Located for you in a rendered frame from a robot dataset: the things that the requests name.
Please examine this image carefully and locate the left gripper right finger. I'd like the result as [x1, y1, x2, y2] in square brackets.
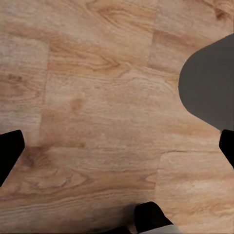
[219, 129, 234, 168]

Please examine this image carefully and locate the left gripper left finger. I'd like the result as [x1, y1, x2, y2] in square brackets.
[0, 130, 25, 187]

